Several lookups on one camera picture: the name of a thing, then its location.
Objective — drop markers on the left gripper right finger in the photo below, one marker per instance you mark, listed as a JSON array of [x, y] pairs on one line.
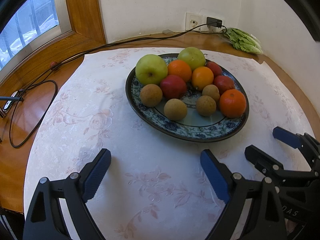
[[259, 199]]

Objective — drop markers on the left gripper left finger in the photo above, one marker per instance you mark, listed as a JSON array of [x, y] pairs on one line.
[[45, 219]]

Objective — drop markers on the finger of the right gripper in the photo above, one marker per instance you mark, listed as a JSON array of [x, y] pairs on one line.
[[307, 145], [270, 167]]

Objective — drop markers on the orange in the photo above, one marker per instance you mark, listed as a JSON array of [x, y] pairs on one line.
[[232, 103], [181, 69], [201, 77]]

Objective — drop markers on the brown longan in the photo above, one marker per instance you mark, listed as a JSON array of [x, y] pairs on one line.
[[206, 106], [212, 91], [175, 109]]

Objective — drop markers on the large red apple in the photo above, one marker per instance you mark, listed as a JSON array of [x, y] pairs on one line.
[[223, 83]]

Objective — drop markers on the brown longan front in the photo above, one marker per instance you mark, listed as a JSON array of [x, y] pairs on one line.
[[175, 109]]

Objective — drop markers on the small red apple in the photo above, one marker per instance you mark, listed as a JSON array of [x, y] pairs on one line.
[[215, 68], [173, 87]]

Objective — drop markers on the yellow-brown longan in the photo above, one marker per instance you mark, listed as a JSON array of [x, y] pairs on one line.
[[151, 95]]

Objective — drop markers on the blue patterned ceramic plate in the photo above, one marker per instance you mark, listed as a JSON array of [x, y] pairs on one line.
[[194, 127]]

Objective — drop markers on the white floral tablecloth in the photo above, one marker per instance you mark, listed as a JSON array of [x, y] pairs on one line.
[[155, 187]]

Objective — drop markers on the brown longan on plate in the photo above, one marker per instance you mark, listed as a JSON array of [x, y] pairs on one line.
[[212, 91]]

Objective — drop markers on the bagged green lettuce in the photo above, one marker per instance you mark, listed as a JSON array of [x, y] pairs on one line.
[[243, 41]]

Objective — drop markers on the green apple rear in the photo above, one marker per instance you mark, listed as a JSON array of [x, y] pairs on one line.
[[193, 57]]

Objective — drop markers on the green apple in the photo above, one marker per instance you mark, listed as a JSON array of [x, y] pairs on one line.
[[193, 57], [151, 69]]

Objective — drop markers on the small red bead on sill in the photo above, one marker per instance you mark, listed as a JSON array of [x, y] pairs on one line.
[[53, 64]]

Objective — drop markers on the green apple front left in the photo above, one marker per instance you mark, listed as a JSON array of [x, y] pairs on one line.
[[151, 69]]

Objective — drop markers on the black power adapter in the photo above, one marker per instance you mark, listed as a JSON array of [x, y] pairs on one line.
[[213, 22]]

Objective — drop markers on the window with metal bars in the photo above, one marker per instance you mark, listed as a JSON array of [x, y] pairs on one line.
[[34, 24]]

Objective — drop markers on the white wall socket plate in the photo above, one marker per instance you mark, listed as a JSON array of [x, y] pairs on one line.
[[192, 20]]

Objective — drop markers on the small grey wall clip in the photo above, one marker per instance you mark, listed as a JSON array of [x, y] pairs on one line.
[[167, 32]]

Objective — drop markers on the wooden window frame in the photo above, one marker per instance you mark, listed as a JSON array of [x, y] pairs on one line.
[[80, 28]]

